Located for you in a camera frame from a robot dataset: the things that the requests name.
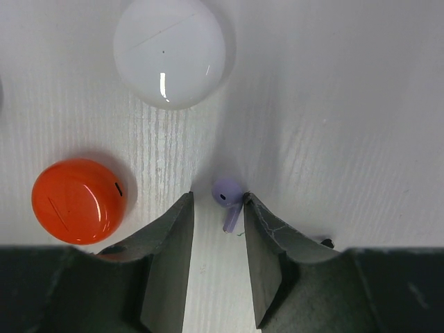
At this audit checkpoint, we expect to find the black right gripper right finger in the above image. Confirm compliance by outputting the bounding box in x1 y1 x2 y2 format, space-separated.
244 193 443 332

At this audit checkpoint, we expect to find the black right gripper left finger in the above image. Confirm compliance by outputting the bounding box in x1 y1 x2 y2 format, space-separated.
1 192 194 332

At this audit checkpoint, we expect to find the white earbud charging case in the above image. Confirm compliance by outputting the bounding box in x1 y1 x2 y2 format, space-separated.
113 1 226 110

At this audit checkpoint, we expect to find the black earbud charging case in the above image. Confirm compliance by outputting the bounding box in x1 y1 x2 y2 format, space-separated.
0 80 4 111

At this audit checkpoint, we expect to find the orange earbud charging case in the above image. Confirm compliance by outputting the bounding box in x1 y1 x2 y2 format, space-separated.
31 158 128 245

